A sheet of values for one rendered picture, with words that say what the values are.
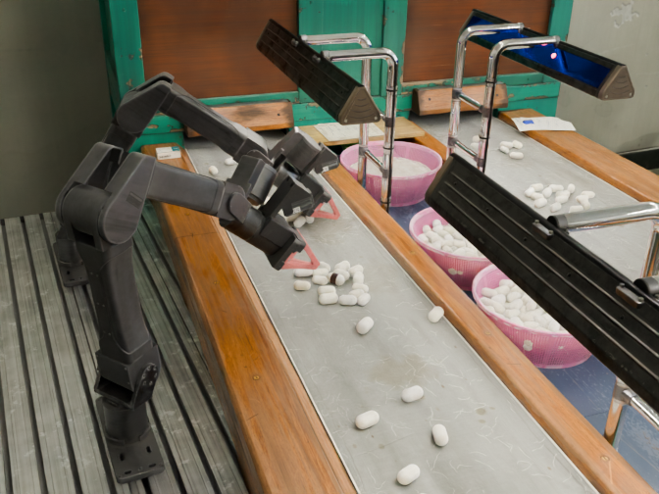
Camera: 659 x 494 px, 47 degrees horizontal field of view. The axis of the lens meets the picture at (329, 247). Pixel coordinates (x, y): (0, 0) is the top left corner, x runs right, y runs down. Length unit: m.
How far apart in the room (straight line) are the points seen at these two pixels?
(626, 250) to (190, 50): 1.19
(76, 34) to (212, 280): 1.56
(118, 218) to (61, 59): 1.87
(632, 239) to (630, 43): 2.34
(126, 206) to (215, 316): 0.38
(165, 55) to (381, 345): 1.10
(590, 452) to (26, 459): 0.81
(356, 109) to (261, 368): 0.50
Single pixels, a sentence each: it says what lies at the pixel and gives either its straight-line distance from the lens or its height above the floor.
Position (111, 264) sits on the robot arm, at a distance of 1.06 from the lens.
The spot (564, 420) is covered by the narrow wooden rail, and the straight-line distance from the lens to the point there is 1.17.
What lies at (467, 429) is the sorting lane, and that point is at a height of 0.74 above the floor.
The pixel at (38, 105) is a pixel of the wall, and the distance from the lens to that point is 2.89.
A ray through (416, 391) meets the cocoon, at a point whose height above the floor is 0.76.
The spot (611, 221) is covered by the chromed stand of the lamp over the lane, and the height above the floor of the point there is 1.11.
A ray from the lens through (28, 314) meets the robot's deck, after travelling 1.61.
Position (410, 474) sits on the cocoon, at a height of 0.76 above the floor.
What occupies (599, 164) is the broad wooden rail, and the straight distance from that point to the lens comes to 2.13.
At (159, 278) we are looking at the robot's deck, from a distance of 1.66.
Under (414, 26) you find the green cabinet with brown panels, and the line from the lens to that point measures 2.30.
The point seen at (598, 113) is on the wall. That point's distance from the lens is 4.04.
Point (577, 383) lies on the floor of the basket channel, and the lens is 1.40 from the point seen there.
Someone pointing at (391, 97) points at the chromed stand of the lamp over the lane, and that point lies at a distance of 1.67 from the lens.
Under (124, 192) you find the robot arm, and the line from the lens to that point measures 1.02.
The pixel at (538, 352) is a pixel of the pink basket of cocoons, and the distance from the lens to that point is 1.39.
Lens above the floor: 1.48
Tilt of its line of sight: 27 degrees down
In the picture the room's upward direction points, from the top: 1 degrees clockwise
